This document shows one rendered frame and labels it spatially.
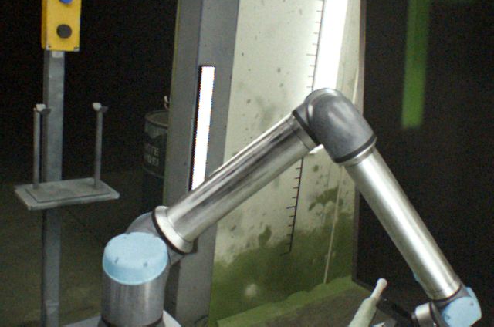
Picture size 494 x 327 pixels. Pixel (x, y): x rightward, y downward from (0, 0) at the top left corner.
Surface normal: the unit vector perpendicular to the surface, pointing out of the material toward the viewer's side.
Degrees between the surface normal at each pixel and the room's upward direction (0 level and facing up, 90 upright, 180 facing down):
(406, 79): 90
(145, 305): 90
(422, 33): 102
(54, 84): 90
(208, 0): 90
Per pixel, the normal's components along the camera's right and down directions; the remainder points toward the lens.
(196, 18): -0.77, 0.06
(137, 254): 0.11, -0.95
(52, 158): 0.62, 0.24
